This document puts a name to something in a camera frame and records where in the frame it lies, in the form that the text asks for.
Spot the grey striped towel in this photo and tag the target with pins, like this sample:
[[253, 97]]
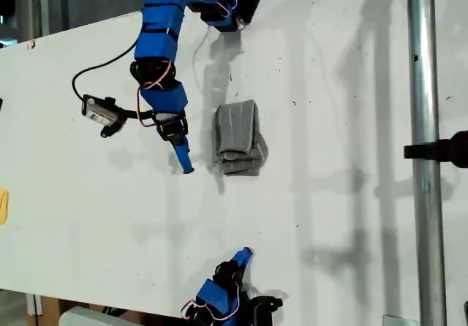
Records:
[[235, 128]]

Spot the white plastic box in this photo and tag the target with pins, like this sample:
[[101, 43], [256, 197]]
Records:
[[91, 318]]

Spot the yellow soft object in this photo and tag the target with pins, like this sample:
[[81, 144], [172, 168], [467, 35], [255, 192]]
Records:
[[3, 207]]

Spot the black clamp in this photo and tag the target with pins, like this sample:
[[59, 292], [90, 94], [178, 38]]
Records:
[[438, 150]]

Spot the short black camera stalk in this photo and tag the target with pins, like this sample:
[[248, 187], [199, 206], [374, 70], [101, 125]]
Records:
[[129, 112]]

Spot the black camera box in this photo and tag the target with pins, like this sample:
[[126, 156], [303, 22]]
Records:
[[265, 307], [100, 112]]

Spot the steel post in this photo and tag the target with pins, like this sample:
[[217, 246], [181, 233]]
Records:
[[424, 85]]

